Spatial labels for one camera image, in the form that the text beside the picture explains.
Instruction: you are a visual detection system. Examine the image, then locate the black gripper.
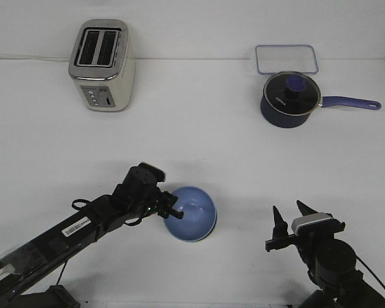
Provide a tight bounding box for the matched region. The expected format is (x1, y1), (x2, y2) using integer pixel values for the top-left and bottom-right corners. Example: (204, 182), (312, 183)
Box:
(111, 166), (184, 219)
(265, 200), (345, 252)

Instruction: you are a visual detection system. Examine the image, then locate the blue bowl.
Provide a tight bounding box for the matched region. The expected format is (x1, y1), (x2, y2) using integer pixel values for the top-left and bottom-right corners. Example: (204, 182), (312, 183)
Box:
(164, 186), (218, 242)

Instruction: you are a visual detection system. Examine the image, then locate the green bowl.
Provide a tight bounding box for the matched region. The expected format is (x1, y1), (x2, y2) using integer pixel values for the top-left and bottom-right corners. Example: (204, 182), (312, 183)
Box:
(180, 209), (218, 243)

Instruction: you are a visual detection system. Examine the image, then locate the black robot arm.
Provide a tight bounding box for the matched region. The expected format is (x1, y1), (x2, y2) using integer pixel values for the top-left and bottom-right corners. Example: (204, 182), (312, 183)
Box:
(0, 162), (184, 307)
(265, 200), (385, 307)

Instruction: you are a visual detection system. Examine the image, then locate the dark blue saucepan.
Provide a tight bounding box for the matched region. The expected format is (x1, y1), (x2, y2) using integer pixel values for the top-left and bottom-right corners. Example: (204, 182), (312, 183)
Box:
(261, 93), (382, 128)

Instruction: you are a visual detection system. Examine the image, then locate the glass pot lid blue knob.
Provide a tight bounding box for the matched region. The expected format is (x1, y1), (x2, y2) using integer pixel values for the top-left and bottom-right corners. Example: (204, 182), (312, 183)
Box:
(264, 71), (321, 116)

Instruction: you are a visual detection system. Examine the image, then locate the clear blue-rimmed container lid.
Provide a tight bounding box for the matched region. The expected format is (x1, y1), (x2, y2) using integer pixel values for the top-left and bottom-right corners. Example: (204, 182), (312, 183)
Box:
(255, 44), (319, 75)

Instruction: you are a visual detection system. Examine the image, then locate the cream and steel toaster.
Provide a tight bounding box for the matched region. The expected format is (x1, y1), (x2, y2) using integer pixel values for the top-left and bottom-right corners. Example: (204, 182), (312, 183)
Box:
(68, 19), (135, 112)

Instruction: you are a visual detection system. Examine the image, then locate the white toaster power cable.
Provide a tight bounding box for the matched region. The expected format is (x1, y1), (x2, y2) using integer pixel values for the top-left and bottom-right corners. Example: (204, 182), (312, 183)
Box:
(0, 55), (72, 63)

